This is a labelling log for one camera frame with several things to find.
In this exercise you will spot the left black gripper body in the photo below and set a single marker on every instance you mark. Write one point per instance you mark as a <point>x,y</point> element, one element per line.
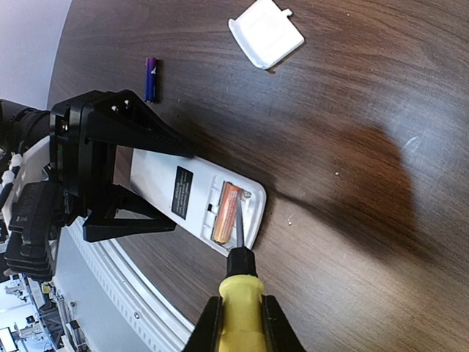
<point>81,166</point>

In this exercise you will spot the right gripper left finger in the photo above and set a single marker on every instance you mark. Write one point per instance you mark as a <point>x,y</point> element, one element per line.
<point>207,332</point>

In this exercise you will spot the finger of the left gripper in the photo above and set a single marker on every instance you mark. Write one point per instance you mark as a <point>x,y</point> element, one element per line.
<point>122,118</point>
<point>117,212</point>

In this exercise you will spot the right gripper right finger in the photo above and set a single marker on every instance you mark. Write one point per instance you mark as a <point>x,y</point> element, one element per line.
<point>279,335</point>

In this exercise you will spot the yellow handled screwdriver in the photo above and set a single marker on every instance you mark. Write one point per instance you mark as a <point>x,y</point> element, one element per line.
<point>241,292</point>

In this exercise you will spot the purple AAA battery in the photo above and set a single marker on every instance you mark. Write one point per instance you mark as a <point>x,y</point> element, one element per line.
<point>151,66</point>

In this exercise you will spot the white remote control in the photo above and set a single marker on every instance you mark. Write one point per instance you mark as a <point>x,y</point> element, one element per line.
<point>189,191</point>

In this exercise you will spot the white battery cover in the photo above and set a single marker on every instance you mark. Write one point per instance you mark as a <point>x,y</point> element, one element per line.
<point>265,34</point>

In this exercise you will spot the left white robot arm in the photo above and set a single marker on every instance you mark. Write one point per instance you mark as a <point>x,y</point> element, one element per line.
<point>22,127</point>

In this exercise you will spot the batteries in remote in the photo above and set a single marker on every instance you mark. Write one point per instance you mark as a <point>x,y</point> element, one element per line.
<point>227,213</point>

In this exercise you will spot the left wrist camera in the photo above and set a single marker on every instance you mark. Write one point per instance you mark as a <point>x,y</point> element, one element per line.
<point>32,209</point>

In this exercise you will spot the front aluminium rail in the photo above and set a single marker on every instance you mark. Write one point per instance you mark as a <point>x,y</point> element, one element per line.
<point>116,306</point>

